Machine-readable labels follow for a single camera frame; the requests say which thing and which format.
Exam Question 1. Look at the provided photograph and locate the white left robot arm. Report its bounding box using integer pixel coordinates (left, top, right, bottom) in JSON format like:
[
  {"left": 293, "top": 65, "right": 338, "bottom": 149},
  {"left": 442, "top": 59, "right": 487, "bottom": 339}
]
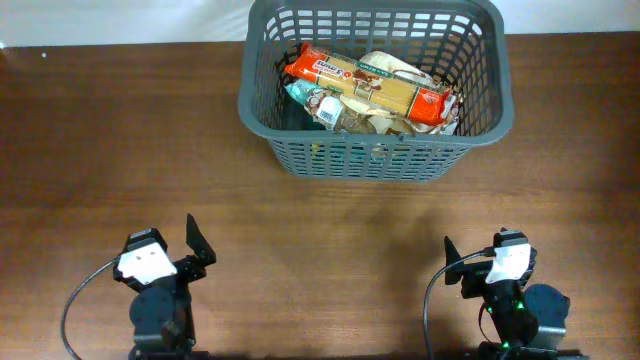
[{"left": 113, "top": 214, "right": 216, "bottom": 360}]

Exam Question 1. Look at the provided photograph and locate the teal wet wipes packet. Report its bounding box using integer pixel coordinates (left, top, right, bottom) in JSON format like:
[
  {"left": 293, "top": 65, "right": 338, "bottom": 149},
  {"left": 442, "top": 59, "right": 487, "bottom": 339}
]
[{"left": 285, "top": 79, "right": 324, "bottom": 105}]

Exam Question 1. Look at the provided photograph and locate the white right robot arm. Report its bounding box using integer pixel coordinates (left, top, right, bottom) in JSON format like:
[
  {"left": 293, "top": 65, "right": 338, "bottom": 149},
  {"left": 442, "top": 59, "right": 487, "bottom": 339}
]
[{"left": 444, "top": 228, "right": 570, "bottom": 359}]

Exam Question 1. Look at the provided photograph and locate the beige dried mushroom pouch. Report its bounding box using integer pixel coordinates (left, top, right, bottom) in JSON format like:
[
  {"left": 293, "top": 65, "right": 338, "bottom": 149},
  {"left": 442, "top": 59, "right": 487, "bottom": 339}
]
[{"left": 304, "top": 90, "right": 416, "bottom": 135}]

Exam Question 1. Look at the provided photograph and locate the grey plastic lattice basket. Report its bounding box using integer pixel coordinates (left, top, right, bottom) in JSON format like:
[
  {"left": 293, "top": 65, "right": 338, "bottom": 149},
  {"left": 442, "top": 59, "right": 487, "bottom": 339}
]
[{"left": 238, "top": 0, "right": 515, "bottom": 182}]

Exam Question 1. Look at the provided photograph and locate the orange San Remo spaghetti packet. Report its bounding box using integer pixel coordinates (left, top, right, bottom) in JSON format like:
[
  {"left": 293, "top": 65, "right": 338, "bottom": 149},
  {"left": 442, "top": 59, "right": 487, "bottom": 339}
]
[{"left": 285, "top": 43, "right": 456, "bottom": 126}]

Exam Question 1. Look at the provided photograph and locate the beige white-contents pantry pouch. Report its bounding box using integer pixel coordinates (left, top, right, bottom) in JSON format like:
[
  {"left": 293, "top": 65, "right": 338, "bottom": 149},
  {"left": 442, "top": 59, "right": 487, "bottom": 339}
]
[{"left": 359, "top": 51, "right": 461, "bottom": 135}]

